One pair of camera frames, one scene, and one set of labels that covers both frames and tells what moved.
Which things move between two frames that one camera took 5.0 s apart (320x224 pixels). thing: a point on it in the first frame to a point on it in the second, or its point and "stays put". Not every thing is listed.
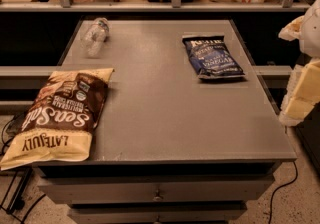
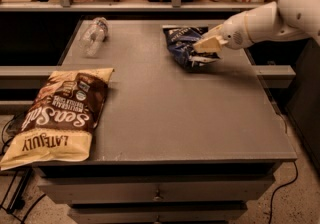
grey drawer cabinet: x=169 y=147 stays put
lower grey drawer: x=156 y=213 stays put
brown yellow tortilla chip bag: x=60 y=123 stays put
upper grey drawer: x=159 y=189 stays put
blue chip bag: x=211 y=57 to x=182 y=39
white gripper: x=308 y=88 to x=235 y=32
